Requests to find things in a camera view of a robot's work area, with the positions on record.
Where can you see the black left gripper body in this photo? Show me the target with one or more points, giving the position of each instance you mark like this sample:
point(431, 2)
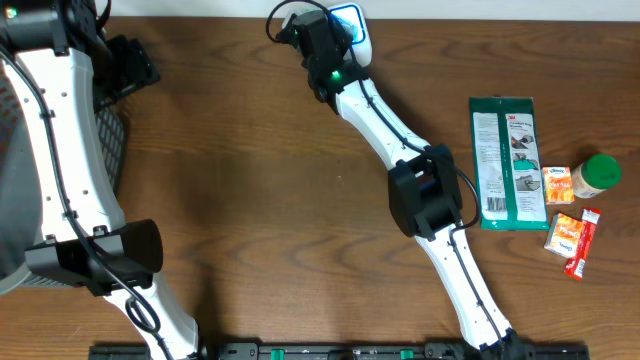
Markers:
point(126, 68)

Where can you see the green white snack bag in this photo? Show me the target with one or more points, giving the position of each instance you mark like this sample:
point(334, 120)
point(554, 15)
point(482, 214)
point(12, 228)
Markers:
point(507, 164)

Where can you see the orange small box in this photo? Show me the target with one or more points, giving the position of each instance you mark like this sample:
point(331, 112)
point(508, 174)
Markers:
point(558, 185)
point(564, 235)

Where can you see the green lid spice jar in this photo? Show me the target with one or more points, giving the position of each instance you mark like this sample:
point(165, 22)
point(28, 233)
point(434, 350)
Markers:
point(599, 173)

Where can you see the red white snack stick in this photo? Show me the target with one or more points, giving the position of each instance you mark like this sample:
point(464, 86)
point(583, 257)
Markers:
point(574, 267)

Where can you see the light teal wipes packet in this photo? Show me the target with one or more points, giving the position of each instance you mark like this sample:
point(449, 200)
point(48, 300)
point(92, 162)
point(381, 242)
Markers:
point(350, 20)

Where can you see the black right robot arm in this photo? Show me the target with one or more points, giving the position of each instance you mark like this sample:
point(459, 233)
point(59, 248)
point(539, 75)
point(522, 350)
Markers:
point(424, 193)

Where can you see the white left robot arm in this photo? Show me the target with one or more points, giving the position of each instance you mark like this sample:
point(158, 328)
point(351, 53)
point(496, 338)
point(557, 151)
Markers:
point(67, 75)

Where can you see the white barcode scanner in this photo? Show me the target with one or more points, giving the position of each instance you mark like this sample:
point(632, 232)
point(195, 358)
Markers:
point(363, 50)

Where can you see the grey plastic basket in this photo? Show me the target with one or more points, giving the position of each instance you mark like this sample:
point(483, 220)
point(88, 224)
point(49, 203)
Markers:
point(21, 205)

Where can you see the black mounting rail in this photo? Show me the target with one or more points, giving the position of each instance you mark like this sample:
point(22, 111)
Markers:
point(439, 351)

